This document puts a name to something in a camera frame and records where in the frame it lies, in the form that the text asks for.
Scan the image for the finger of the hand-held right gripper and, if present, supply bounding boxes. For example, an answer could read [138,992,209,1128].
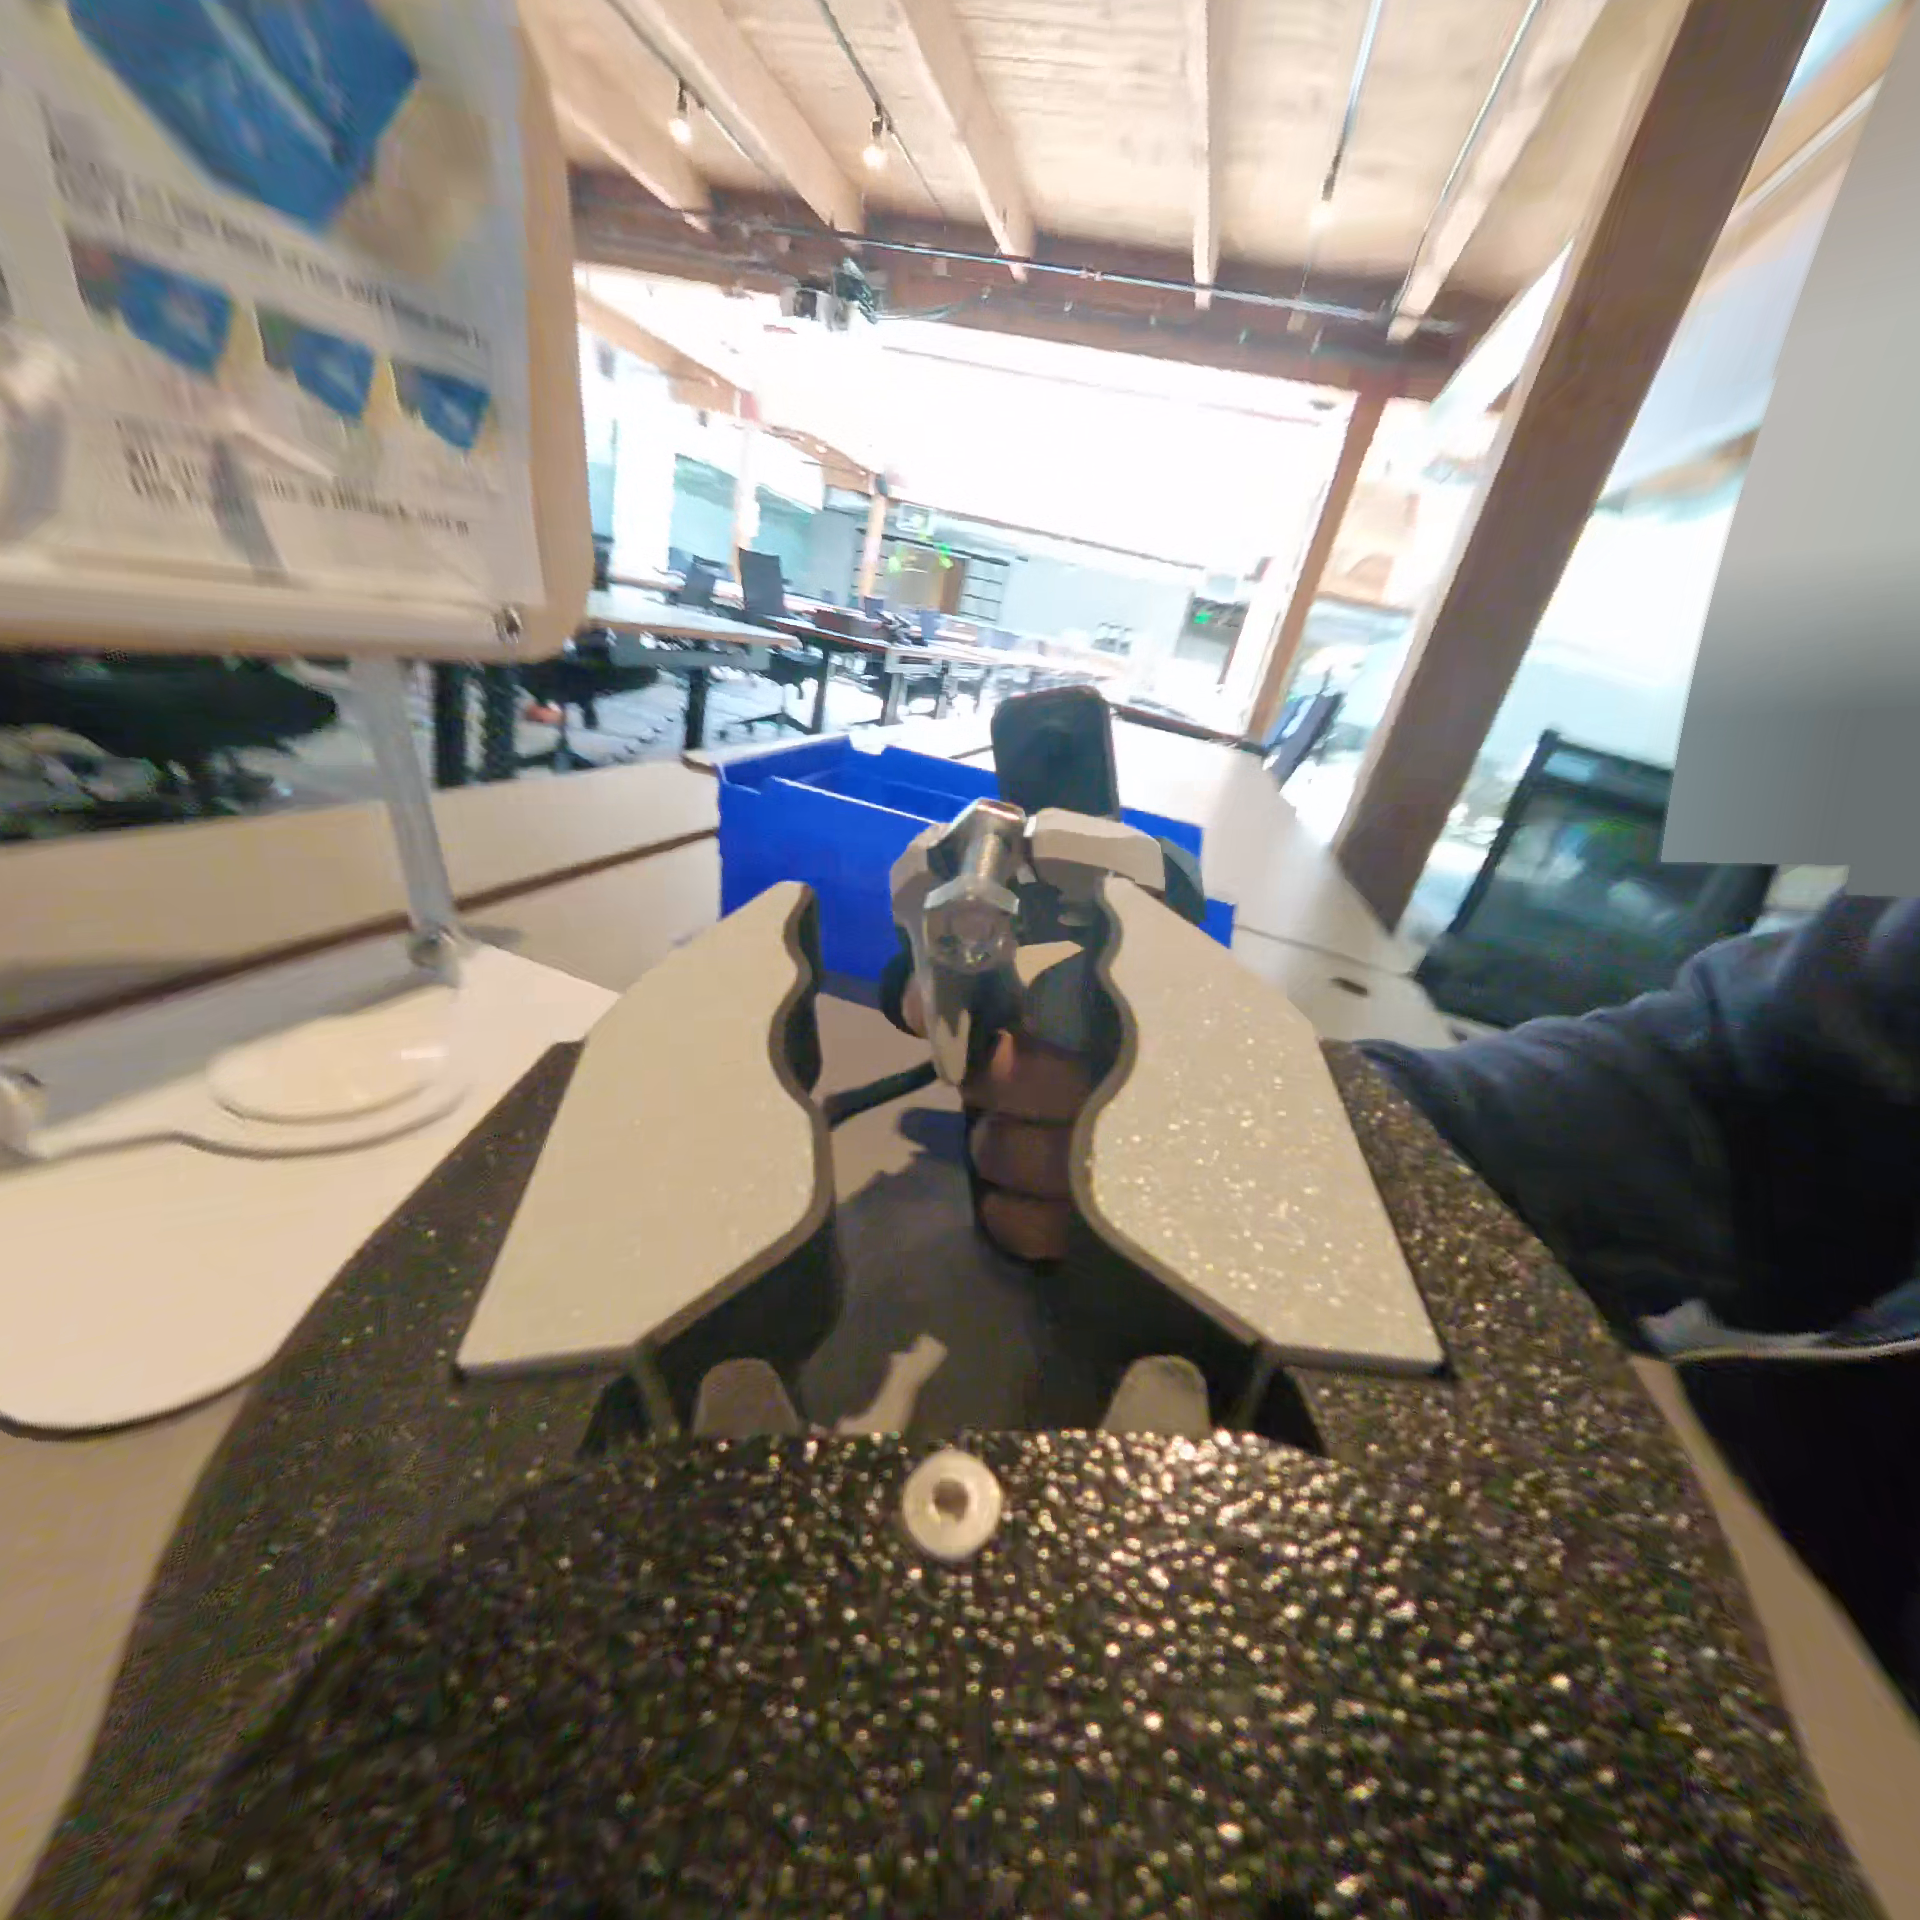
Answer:
[884,814,982,1087]
[1024,807,1169,933]

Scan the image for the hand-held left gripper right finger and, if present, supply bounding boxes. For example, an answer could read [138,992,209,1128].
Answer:
[1083,874,1451,1434]

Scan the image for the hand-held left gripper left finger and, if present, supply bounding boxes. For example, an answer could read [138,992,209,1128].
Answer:
[455,880,841,1439]

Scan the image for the steel hex nut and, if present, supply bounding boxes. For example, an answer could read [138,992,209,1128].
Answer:
[919,882,1024,975]

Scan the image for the steel hex bolt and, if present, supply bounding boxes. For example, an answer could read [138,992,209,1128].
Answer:
[951,801,1034,904]

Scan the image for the blue plastic bin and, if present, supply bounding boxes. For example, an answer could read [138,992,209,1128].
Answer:
[719,731,1234,985]

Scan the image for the person's right forearm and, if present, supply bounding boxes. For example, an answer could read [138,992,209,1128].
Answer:
[1358,897,1920,1353]

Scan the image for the person's right hand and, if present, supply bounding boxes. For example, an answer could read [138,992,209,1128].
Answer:
[960,1037,1110,1265]

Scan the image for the row of office desks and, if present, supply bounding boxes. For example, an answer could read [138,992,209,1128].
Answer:
[586,541,1279,753]

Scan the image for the grey stand pole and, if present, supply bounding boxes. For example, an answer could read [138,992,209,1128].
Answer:
[353,656,471,977]

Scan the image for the black office chair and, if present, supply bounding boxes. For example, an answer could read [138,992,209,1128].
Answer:
[1417,727,1779,1034]

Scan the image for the wooden sign board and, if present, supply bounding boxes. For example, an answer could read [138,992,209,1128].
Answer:
[0,0,594,663]

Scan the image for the printed instruction sheet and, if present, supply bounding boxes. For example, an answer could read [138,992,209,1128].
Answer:
[0,0,544,608]

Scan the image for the black cable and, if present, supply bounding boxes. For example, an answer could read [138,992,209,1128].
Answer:
[824,1056,936,1130]

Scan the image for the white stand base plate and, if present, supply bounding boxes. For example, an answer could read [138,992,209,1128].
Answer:
[0,921,624,1440]

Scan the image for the wooden support post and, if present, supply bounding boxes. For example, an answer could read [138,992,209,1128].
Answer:
[1335,0,1825,933]

